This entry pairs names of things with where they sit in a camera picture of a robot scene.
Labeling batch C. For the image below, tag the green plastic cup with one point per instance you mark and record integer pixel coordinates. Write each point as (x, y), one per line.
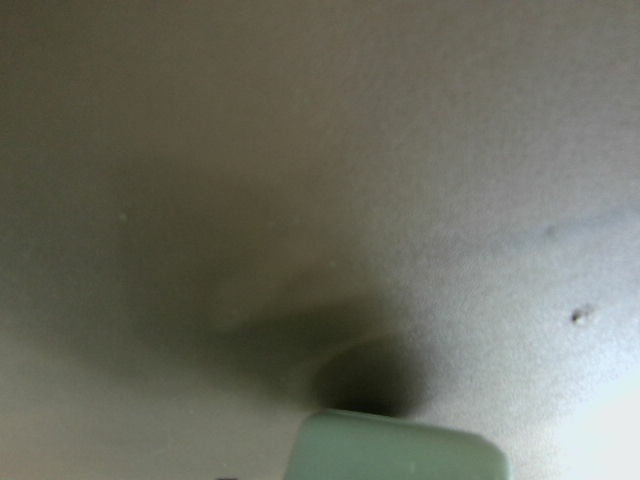
(336, 444)

